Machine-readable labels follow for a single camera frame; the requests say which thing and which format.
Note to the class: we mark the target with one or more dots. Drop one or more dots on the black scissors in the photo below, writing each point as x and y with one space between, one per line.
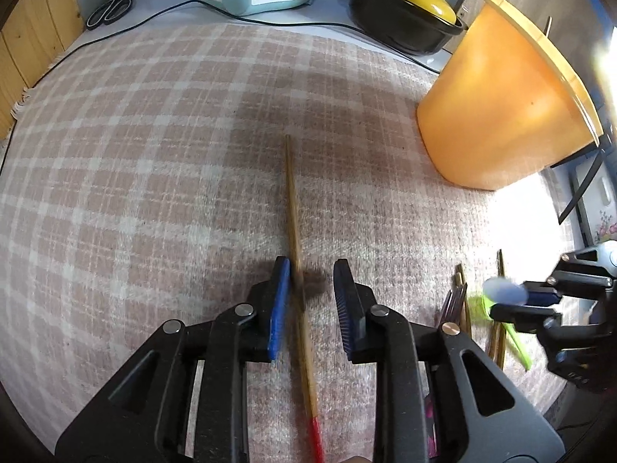
113 7

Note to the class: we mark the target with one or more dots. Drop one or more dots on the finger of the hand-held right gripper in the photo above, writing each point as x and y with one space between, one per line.
523 317
542 295

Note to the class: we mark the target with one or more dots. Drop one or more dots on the red-ended bamboo chopstick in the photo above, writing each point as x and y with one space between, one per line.
292 212

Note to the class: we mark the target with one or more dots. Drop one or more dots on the floral printed object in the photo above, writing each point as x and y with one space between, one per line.
608 226

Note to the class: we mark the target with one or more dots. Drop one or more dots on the orange plastic container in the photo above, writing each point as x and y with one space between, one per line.
496 106

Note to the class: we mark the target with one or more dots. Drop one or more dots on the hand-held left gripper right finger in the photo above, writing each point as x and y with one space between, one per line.
343 308

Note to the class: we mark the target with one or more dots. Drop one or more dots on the pink plaid tablecloth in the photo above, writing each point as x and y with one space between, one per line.
144 178

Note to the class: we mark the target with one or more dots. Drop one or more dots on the metal fork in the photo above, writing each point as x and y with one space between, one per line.
453 306

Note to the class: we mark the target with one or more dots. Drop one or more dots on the pink object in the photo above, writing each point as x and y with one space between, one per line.
430 424

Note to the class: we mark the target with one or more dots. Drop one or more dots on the green plastic spoon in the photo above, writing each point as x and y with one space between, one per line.
503 292

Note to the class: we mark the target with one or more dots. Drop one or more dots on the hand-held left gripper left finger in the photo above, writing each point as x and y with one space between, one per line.
279 308

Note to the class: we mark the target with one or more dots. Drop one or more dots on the black cooking pot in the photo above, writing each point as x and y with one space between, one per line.
400 29

